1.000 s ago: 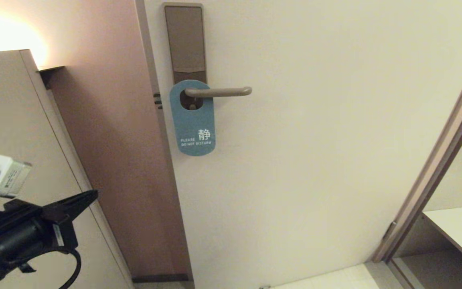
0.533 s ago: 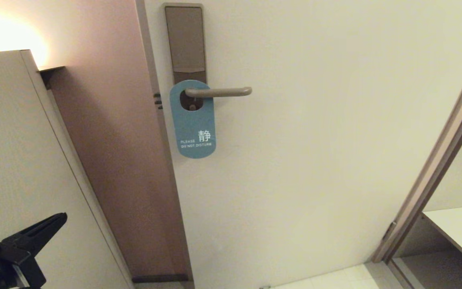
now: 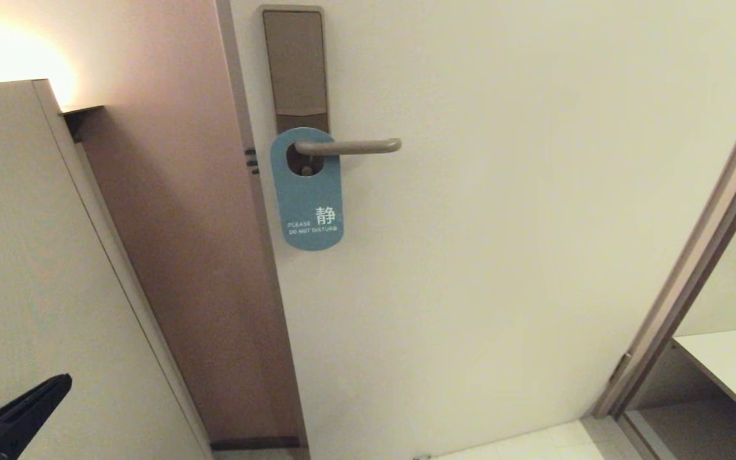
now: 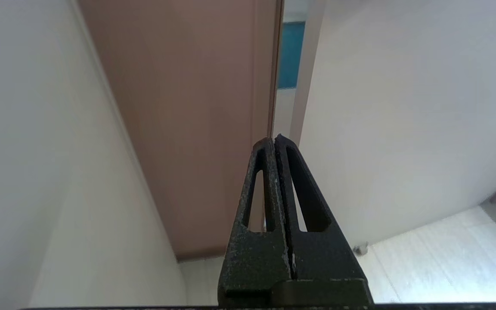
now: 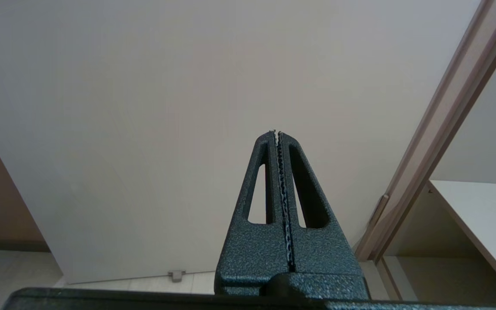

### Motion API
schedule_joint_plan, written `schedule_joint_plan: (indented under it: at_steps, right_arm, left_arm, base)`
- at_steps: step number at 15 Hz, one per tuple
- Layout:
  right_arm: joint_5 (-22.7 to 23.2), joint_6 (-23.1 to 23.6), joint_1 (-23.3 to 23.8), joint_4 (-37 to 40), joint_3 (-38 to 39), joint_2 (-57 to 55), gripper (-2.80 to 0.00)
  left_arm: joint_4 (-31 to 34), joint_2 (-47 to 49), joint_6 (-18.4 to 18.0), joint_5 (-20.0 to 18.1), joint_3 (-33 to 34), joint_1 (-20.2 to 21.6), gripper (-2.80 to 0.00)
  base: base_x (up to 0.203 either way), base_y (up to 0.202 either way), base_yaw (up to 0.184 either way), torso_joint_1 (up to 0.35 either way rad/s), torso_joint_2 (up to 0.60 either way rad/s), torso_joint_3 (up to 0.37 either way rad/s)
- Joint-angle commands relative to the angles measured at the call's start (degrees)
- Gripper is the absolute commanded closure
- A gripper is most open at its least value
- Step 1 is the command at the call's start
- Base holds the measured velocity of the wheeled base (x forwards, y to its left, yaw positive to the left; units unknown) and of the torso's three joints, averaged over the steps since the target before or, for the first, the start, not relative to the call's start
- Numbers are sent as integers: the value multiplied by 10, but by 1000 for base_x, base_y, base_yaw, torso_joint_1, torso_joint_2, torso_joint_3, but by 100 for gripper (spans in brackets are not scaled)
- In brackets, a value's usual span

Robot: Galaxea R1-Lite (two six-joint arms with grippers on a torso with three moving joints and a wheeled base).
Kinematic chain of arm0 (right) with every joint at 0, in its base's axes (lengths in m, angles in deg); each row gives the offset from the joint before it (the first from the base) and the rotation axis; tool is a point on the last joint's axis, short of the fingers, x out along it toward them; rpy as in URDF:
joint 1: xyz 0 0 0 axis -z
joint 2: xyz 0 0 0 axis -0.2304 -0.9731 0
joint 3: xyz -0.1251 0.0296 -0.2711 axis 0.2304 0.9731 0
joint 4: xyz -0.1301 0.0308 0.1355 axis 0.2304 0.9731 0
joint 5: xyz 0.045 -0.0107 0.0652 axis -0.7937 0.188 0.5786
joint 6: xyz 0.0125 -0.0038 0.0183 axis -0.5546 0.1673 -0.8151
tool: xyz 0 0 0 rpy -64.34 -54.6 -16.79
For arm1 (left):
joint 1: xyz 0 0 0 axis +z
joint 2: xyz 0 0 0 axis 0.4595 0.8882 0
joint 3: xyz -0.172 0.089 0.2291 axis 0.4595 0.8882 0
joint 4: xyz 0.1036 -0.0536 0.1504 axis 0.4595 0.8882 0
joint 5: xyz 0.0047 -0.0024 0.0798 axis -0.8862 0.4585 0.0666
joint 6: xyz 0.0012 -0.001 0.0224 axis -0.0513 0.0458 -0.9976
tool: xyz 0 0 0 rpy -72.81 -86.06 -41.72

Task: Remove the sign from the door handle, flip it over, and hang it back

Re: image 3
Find metal door handle lever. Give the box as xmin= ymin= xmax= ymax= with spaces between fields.
xmin=295 ymin=139 xmax=403 ymax=157

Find white room door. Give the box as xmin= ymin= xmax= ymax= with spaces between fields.
xmin=227 ymin=0 xmax=736 ymax=460

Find blue do-not-disturb door hanger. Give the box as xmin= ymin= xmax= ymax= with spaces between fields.
xmin=270 ymin=127 xmax=345 ymax=252

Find brown skirting board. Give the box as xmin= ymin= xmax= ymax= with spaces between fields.
xmin=210 ymin=436 xmax=302 ymax=452

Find small closet frame bracket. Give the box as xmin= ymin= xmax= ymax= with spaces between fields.
xmin=611 ymin=351 xmax=633 ymax=384

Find brown door lock plate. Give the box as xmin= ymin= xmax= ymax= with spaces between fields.
xmin=259 ymin=5 xmax=330 ymax=176

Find closet base board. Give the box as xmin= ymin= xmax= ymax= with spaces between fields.
xmin=620 ymin=396 xmax=736 ymax=460

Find beige cabinet panel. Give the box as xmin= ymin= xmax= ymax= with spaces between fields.
xmin=0 ymin=79 xmax=215 ymax=460

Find dark brown wall ledge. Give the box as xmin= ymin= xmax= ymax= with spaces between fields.
xmin=61 ymin=105 xmax=107 ymax=144

